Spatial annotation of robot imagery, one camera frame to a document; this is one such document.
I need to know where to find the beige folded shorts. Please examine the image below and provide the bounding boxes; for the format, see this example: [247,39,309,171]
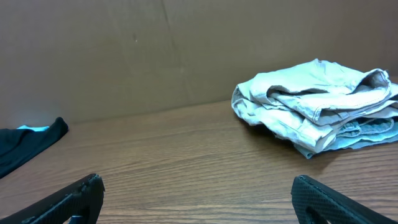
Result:
[231,59,397,159]

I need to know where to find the black t-shirt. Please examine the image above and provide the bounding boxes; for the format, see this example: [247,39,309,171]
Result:
[1,117,69,178]

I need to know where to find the light blue t-shirt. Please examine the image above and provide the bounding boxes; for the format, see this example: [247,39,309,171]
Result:
[17,125,49,132]

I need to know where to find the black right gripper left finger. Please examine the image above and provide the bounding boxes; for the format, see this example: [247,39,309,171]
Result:
[1,174,105,224]

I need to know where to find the grey-blue folded garment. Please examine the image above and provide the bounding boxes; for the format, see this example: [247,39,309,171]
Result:
[325,117,397,151]

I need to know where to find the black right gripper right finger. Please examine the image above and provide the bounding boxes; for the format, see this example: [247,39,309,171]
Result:
[291,175,397,224]

